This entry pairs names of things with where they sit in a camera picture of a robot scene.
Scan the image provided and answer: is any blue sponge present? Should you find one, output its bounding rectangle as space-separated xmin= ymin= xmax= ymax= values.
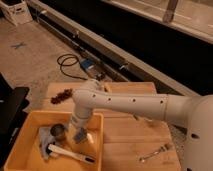
xmin=74 ymin=128 xmax=87 ymax=144

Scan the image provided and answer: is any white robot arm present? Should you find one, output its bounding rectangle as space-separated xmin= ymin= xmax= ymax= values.
xmin=70 ymin=79 xmax=213 ymax=171

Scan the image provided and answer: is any bunch of dark grapes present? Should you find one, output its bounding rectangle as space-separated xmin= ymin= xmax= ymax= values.
xmin=50 ymin=89 xmax=72 ymax=104

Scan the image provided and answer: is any blue cloth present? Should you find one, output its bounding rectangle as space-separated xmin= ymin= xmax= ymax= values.
xmin=38 ymin=127 xmax=56 ymax=160

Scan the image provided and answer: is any blue power box device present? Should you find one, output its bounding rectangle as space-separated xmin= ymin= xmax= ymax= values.
xmin=80 ymin=59 xmax=105 ymax=80

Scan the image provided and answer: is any yellow plastic bin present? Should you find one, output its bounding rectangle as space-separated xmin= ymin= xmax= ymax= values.
xmin=4 ymin=111 xmax=103 ymax=171

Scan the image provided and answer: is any black chair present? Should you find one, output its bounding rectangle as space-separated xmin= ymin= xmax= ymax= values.
xmin=0 ymin=73 xmax=29 ymax=168

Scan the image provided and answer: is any black coiled cable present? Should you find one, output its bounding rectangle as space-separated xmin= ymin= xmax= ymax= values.
xmin=56 ymin=53 xmax=93 ymax=83

